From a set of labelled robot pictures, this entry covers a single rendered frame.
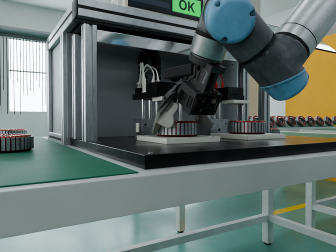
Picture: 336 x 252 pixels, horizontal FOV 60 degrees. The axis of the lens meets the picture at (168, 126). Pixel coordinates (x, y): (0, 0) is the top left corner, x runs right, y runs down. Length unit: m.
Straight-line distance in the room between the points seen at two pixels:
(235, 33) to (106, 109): 0.54
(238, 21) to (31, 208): 0.38
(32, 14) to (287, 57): 7.05
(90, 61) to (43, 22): 6.67
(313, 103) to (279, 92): 4.04
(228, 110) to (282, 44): 0.66
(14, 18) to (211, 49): 6.85
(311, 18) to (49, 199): 0.50
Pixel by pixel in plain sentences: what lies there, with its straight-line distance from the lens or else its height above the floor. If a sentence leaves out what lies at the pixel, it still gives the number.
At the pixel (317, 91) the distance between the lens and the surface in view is 4.56.
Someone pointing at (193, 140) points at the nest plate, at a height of 0.78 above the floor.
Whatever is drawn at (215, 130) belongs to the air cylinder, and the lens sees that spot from 0.96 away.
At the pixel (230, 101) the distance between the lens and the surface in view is 0.88.
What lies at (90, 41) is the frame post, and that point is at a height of 1.01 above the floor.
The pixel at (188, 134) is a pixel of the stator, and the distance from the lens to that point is 0.68.
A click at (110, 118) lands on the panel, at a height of 0.83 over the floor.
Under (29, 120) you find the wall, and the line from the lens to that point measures 7.04.
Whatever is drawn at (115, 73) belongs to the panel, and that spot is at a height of 0.97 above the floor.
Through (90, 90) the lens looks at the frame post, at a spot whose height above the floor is 0.89.
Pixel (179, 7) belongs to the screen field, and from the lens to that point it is 0.94.
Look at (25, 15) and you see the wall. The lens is 7.39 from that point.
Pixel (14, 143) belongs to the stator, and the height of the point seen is 0.77.
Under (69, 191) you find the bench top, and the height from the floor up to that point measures 0.74.
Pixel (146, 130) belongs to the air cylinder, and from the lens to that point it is 0.81.
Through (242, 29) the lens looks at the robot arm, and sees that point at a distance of 0.48.
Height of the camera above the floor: 0.82
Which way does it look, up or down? 1 degrees down
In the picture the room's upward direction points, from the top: straight up
